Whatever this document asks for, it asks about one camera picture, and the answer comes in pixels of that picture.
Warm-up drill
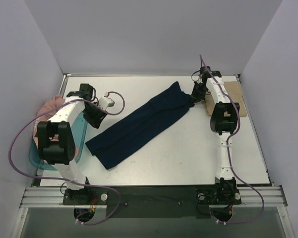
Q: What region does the navy blue t-shirt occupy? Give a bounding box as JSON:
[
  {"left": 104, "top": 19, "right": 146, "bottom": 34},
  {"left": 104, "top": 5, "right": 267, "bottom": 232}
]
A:
[{"left": 85, "top": 82, "right": 194, "bottom": 170}]

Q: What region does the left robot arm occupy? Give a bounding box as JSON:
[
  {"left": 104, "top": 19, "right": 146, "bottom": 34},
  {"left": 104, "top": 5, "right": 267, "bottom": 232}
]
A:
[{"left": 37, "top": 84, "right": 115, "bottom": 204}]

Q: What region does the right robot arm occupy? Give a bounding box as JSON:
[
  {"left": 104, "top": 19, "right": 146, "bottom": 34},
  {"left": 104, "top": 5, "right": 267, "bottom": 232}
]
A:
[{"left": 191, "top": 66, "right": 239, "bottom": 204}]

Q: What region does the teal plastic basket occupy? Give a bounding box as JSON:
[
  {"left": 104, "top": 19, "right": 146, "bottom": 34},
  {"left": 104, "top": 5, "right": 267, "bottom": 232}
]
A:
[{"left": 28, "top": 113, "right": 87, "bottom": 171}]

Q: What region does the folded tan t-shirt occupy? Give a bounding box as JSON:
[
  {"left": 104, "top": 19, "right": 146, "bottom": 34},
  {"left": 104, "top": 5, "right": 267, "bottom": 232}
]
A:
[{"left": 205, "top": 81, "right": 247, "bottom": 117}]

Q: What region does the pink graphic t-shirt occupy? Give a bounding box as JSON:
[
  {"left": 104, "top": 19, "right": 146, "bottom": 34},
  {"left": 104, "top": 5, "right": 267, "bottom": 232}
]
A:
[{"left": 32, "top": 95, "right": 80, "bottom": 164}]

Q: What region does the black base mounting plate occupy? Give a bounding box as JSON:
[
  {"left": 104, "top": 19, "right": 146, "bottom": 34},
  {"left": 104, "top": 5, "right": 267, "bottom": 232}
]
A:
[{"left": 63, "top": 184, "right": 241, "bottom": 221}]

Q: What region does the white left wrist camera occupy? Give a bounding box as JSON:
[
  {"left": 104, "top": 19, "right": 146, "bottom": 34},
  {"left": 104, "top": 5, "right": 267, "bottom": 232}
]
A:
[{"left": 98, "top": 92, "right": 115, "bottom": 111}]

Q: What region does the aluminium front rail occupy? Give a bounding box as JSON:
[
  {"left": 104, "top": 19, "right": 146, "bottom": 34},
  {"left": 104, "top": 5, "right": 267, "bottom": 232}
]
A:
[{"left": 20, "top": 186, "right": 288, "bottom": 208}]

